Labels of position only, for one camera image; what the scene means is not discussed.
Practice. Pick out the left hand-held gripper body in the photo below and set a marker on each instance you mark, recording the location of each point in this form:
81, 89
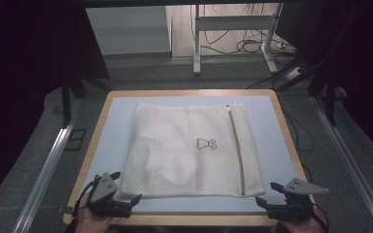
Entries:
105, 187

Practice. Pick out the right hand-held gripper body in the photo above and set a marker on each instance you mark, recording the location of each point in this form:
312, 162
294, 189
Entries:
299, 187

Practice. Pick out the white mesh laundry bag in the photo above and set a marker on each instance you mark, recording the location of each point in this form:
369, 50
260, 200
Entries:
178, 119

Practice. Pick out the person's left hand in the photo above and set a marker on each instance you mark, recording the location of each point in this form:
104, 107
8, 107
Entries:
89, 223

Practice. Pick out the person's right hand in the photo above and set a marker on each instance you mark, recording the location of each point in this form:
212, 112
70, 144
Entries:
304, 227

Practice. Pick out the white garment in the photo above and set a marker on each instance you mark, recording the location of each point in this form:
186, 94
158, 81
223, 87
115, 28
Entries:
168, 158

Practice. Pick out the black metal stand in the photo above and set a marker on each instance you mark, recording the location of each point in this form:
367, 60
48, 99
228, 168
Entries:
66, 103
330, 100

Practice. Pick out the white power strip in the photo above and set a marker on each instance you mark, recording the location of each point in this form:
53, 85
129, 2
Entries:
294, 73

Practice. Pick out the white cabinet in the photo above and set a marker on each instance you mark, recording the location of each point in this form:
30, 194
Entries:
129, 30

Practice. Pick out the aluminium rail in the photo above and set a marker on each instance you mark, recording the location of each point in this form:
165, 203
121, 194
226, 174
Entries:
346, 155
48, 161

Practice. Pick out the white metal desk frame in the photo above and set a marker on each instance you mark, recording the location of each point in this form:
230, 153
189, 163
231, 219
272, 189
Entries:
233, 22

